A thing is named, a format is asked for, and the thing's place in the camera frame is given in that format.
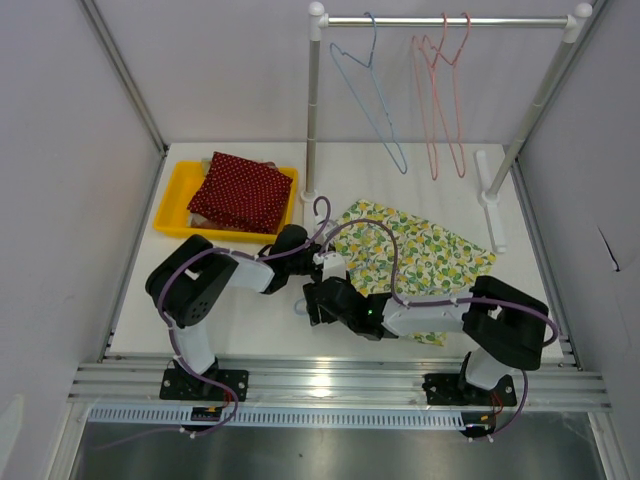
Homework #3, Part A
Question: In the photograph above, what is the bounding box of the lemon print skirt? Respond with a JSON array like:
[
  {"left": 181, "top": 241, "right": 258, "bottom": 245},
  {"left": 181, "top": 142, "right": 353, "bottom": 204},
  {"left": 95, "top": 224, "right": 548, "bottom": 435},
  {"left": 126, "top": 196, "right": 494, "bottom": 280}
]
[{"left": 319, "top": 199, "right": 499, "bottom": 347}]

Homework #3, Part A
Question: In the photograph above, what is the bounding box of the pink wire hanger right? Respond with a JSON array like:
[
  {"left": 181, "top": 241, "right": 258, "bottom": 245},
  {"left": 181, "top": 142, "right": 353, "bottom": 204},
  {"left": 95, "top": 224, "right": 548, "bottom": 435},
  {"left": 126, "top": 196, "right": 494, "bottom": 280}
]
[{"left": 412, "top": 12, "right": 471, "bottom": 181}]

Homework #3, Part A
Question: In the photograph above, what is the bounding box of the purple cable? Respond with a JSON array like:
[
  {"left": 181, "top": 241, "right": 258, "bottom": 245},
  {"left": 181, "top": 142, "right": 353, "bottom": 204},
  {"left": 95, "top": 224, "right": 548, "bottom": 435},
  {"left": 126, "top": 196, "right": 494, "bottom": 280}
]
[
  {"left": 94, "top": 196, "right": 334, "bottom": 446},
  {"left": 319, "top": 218, "right": 560, "bottom": 444}
]

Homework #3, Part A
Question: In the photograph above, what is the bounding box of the pink wire hanger left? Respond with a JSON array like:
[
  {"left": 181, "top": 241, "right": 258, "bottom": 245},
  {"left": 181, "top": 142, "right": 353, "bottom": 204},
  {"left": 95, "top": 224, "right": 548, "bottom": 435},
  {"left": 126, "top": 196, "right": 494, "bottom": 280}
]
[{"left": 410, "top": 14, "right": 449, "bottom": 181}]

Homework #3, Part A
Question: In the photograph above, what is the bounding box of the silver clothes rack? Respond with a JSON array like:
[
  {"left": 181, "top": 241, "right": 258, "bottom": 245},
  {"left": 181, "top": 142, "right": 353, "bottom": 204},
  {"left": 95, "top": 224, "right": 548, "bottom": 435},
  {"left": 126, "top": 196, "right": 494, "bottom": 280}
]
[{"left": 301, "top": 1, "right": 594, "bottom": 254}]

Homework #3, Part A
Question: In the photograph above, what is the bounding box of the blue wire hanger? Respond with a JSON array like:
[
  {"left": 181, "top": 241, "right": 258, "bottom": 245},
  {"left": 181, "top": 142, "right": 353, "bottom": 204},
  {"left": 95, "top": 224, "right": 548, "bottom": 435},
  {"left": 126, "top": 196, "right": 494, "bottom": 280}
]
[
  {"left": 293, "top": 298, "right": 309, "bottom": 316},
  {"left": 329, "top": 12, "right": 408, "bottom": 175}
]

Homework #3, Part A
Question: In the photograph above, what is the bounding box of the yellow plastic tray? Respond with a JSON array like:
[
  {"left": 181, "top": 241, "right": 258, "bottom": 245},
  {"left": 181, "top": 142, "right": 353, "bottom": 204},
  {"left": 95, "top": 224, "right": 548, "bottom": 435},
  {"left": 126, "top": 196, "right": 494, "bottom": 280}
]
[{"left": 152, "top": 161, "right": 276, "bottom": 245}]

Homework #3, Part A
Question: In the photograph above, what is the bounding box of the blue wire hanger front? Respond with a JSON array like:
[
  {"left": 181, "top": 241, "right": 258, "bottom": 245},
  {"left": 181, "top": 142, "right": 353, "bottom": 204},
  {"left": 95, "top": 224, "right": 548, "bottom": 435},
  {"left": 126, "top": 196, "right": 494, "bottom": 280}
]
[{"left": 293, "top": 298, "right": 309, "bottom": 316}]

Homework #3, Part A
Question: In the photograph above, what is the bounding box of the blue wire hanger back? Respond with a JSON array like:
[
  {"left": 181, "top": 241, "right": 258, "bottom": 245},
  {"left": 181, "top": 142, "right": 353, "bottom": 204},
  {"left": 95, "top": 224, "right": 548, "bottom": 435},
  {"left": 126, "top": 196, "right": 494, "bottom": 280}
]
[{"left": 329, "top": 12, "right": 408, "bottom": 175}]

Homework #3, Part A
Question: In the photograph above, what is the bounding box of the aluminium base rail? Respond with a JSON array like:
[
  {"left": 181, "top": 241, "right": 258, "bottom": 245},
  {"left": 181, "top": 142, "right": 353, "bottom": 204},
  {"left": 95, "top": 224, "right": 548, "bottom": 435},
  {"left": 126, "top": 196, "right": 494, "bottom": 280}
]
[{"left": 68, "top": 358, "right": 611, "bottom": 430}]

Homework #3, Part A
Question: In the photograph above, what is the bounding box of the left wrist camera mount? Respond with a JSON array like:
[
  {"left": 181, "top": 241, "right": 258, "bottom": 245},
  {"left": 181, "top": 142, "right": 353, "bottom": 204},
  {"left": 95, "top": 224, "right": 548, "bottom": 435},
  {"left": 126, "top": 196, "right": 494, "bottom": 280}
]
[{"left": 315, "top": 220, "right": 337, "bottom": 243}]

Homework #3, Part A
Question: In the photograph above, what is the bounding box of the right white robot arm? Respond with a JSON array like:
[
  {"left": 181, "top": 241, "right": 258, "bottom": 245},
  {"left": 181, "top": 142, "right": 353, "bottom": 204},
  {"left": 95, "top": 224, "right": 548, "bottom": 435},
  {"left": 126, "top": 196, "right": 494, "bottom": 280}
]
[{"left": 303, "top": 276, "right": 559, "bottom": 408}]

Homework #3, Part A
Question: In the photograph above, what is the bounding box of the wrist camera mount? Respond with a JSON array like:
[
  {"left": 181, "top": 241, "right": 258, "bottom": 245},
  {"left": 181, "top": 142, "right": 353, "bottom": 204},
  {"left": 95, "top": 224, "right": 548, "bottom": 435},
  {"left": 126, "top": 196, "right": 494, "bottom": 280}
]
[
  {"left": 315, "top": 220, "right": 337, "bottom": 243},
  {"left": 313, "top": 252, "right": 347, "bottom": 281}
]

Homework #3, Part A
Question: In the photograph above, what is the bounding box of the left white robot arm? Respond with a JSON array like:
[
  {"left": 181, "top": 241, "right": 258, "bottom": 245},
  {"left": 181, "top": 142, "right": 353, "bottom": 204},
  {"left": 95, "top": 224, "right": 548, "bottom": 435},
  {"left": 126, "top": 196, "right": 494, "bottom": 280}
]
[{"left": 145, "top": 225, "right": 322, "bottom": 402}]

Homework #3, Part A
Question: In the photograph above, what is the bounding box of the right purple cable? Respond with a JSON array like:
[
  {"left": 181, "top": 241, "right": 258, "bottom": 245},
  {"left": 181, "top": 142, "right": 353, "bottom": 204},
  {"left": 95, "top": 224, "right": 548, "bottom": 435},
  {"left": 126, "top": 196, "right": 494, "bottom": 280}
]
[{"left": 319, "top": 218, "right": 560, "bottom": 444}]

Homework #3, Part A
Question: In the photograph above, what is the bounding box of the red polka dot cloth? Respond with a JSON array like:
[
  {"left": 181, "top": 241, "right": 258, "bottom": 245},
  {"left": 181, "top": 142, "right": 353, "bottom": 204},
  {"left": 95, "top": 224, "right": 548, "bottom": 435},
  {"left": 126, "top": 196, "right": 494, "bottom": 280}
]
[{"left": 188, "top": 152, "right": 292, "bottom": 234}]

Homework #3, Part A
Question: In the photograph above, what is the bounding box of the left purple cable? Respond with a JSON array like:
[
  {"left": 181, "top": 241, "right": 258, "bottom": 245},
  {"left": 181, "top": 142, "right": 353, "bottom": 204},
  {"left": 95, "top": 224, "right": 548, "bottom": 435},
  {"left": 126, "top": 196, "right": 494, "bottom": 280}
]
[{"left": 94, "top": 196, "right": 334, "bottom": 446}]

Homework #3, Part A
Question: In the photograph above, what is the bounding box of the pink wire hanger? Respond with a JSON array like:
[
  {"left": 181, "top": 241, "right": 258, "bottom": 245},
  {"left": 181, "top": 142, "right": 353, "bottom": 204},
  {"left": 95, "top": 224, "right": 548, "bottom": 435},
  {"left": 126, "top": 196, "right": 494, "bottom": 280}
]
[
  {"left": 412, "top": 12, "right": 471, "bottom": 181},
  {"left": 410, "top": 14, "right": 449, "bottom": 181}
]

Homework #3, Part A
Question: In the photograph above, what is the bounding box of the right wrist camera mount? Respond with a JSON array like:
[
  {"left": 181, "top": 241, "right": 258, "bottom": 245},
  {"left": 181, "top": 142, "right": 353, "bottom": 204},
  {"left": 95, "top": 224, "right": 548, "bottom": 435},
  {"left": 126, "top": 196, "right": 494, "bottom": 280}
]
[{"left": 313, "top": 252, "right": 347, "bottom": 281}]

